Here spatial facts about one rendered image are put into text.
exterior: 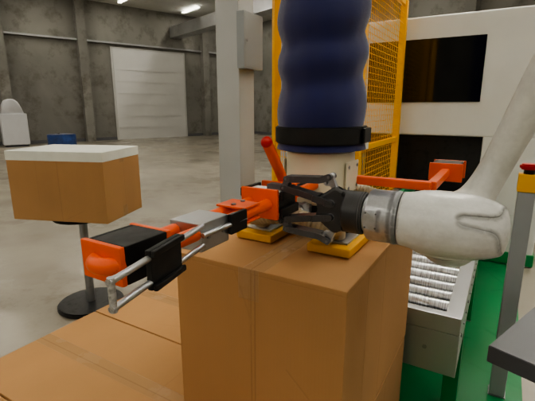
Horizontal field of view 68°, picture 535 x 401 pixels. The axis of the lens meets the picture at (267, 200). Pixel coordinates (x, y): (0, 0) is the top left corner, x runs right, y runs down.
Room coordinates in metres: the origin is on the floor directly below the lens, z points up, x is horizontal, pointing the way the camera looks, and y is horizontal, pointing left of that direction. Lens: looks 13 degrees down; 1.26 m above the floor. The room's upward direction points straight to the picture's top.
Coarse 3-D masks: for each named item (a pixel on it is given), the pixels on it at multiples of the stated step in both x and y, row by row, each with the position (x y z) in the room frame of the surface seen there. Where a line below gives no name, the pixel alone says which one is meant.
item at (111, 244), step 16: (144, 224) 0.53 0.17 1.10; (80, 240) 0.48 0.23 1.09; (96, 240) 0.47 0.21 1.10; (112, 240) 0.47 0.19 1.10; (128, 240) 0.47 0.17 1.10; (144, 240) 0.47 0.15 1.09; (160, 240) 0.49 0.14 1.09; (112, 256) 0.44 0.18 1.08; (128, 256) 0.45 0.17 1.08; (144, 256) 0.47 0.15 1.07; (144, 272) 0.47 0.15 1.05
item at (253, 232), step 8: (248, 224) 0.97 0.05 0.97; (272, 224) 0.96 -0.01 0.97; (280, 224) 0.95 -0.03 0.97; (240, 232) 0.93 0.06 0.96; (248, 232) 0.92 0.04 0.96; (256, 232) 0.91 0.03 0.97; (264, 232) 0.91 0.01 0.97; (272, 232) 0.91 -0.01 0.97; (280, 232) 0.92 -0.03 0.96; (264, 240) 0.89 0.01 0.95; (272, 240) 0.89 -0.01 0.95
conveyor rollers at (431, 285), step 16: (416, 256) 1.84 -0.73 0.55; (416, 272) 1.66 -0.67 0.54; (432, 272) 1.64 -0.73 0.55; (448, 272) 1.68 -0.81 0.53; (416, 288) 1.49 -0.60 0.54; (432, 288) 1.48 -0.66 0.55; (448, 288) 1.51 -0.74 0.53; (416, 304) 1.40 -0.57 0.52; (432, 304) 1.37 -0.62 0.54; (448, 304) 1.35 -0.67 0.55
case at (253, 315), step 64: (256, 256) 0.81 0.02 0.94; (320, 256) 0.81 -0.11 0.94; (384, 256) 0.85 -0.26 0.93; (192, 320) 0.82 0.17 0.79; (256, 320) 0.73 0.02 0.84; (320, 320) 0.66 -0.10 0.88; (384, 320) 0.89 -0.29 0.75; (192, 384) 0.83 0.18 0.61; (256, 384) 0.73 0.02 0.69; (320, 384) 0.66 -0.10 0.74
